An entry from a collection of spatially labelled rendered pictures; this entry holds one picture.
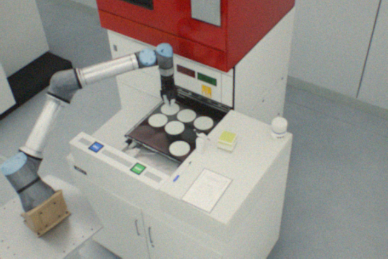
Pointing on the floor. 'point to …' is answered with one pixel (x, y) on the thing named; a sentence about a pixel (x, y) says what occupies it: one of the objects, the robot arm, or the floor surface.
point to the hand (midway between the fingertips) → (170, 105)
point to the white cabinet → (123, 201)
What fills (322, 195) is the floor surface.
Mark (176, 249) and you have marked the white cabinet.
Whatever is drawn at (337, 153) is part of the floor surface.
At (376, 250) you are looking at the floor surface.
